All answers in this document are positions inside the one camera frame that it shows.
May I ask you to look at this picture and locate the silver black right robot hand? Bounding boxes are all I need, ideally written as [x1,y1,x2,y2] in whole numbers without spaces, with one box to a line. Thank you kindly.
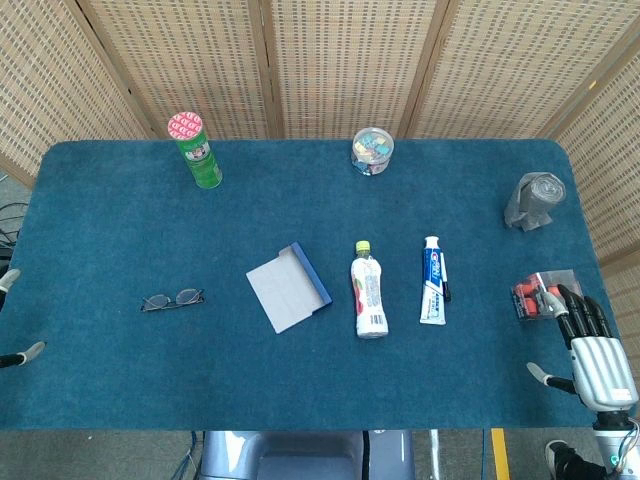
[526,283,640,413]

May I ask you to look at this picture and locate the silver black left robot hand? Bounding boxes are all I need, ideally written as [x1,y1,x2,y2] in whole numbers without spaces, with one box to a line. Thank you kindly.
[0,268,47,370]

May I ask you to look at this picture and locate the thin-framed eyeglasses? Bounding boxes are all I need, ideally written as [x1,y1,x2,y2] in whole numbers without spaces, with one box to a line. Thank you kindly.
[140,287,207,313]

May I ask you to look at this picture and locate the blue white glasses case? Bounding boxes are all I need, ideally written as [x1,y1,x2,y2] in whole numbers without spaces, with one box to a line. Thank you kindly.
[245,241,334,335]

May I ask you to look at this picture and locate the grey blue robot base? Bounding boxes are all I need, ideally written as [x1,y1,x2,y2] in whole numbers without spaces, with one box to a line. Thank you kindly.
[198,430,417,480]

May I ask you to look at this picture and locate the black white shoe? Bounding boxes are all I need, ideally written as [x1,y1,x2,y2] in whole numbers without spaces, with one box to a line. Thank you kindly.
[544,439,610,480]

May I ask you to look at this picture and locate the clear packet red black items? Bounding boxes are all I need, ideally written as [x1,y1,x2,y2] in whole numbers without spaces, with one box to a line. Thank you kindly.
[510,268,584,324]

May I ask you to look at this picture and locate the small black pen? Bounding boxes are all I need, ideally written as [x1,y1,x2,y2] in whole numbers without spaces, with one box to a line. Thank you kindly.
[439,252,453,303]

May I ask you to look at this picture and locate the grey garbage bag roll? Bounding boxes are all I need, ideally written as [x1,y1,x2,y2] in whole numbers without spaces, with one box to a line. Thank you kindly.
[502,171,568,233]

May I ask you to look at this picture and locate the blue white toothpaste tube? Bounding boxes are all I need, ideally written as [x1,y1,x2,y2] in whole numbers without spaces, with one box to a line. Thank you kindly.
[418,235,448,326]

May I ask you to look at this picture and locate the green chips can pink lid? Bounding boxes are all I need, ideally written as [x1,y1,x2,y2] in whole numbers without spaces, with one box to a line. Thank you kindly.
[166,110,224,190]

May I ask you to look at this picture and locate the white drink bottle green cap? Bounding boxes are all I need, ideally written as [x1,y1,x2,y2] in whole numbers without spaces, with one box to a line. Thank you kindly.
[349,240,390,340]

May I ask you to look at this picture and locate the blue felt table cloth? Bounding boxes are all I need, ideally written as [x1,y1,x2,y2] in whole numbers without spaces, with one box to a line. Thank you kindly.
[0,139,618,433]

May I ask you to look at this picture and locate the clear jar of binder clips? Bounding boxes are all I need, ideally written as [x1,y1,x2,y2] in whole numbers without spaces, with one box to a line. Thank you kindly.
[350,126,396,177]

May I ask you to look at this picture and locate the black floor cables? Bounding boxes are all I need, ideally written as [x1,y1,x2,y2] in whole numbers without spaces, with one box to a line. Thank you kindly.
[0,172,27,264]

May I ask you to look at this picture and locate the blue cable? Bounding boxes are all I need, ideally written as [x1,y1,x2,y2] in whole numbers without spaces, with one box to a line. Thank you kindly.
[185,430,207,480]

